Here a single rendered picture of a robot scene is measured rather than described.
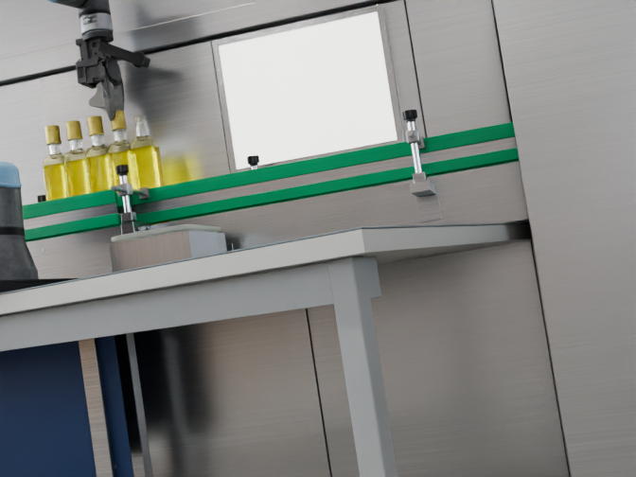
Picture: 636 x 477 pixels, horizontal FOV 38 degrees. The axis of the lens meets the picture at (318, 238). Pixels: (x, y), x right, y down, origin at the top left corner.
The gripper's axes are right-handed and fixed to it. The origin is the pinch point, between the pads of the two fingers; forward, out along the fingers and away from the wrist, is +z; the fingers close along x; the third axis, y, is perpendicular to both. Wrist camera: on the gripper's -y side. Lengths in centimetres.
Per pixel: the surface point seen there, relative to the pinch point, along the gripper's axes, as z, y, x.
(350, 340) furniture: 56, -63, 76
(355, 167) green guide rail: 23, -55, 3
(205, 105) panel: -1.0, -18.1, -12.2
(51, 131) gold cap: 0.7, 16.7, 1.2
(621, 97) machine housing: 21, -110, 22
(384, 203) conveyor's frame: 32, -61, 5
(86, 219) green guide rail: 24.6, 4.8, 13.4
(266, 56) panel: -9.9, -35.0, -12.6
